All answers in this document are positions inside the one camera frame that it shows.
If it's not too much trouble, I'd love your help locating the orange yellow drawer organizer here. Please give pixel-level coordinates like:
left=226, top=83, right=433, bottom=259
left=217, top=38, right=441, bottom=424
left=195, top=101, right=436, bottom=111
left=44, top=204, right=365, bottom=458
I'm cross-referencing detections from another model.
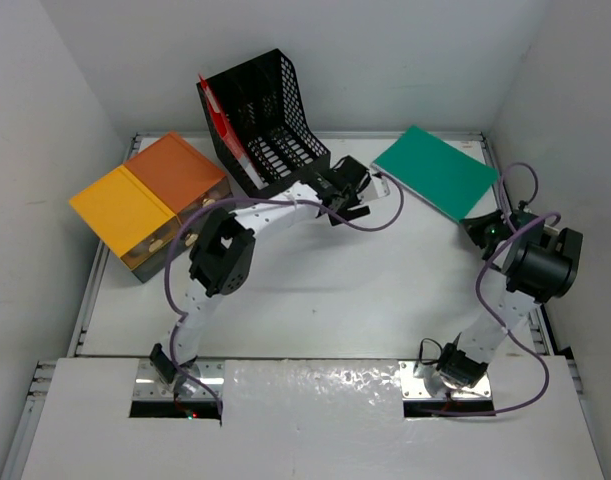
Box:
left=69, top=132, right=232, bottom=283

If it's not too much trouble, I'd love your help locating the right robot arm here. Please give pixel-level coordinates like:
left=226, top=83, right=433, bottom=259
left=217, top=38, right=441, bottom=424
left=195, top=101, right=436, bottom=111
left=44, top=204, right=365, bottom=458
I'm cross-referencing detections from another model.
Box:
left=436, top=209, right=584, bottom=389

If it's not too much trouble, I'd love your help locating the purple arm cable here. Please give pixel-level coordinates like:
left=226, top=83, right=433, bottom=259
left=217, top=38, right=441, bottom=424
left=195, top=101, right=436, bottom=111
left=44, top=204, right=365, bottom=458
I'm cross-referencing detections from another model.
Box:
left=414, top=162, right=562, bottom=417
left=163, top=172, right=405, bottom=416

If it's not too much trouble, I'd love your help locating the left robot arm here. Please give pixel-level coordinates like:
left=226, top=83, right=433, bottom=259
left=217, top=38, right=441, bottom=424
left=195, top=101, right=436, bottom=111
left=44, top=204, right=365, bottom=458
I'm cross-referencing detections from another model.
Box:
left=150, top=156, right=371, bottom=384

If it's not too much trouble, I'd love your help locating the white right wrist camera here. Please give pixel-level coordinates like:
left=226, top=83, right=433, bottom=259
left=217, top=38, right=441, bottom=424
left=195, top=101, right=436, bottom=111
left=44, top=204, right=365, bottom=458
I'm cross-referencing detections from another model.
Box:
left=540, top=223, right=560, bottom=244

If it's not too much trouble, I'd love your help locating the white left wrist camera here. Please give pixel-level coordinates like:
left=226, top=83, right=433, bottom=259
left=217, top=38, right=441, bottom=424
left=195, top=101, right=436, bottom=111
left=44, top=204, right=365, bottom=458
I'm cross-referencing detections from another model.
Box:
left=359, top=172, right=391, bottom=204

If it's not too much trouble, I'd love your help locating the black mesh file rack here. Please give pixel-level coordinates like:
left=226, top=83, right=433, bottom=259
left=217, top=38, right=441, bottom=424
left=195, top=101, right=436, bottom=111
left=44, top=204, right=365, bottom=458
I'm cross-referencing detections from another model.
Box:
left=196, top=49, right=331, bottom=198

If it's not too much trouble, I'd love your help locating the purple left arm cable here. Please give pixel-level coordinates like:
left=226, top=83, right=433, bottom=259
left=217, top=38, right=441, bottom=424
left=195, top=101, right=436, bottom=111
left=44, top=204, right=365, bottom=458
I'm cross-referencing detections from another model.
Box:
left=163, top=172, right=405, bottom=416

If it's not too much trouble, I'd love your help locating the red notebook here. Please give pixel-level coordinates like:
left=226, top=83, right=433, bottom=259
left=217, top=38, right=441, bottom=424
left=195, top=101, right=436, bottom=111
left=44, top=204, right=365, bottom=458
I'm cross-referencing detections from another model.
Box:
left=199, top=76, right=264, bottom=189

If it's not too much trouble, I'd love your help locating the green notebook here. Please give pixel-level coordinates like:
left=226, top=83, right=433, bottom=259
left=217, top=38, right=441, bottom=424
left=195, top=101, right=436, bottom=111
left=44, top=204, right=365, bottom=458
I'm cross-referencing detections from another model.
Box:
left=373, top=126, right=498, bottom=222

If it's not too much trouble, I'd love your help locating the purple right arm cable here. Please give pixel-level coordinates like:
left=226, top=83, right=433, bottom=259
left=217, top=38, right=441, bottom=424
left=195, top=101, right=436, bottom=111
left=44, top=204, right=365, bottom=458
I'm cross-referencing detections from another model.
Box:
left=414, top=162, right=562, bottom=417

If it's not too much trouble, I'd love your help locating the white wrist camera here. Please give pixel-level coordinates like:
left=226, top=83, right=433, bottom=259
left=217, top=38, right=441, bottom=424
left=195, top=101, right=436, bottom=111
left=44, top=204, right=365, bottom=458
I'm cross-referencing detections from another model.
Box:
left=540, top=223, right=560, bottom=244
left=359, top=172, right=391, bottom=204

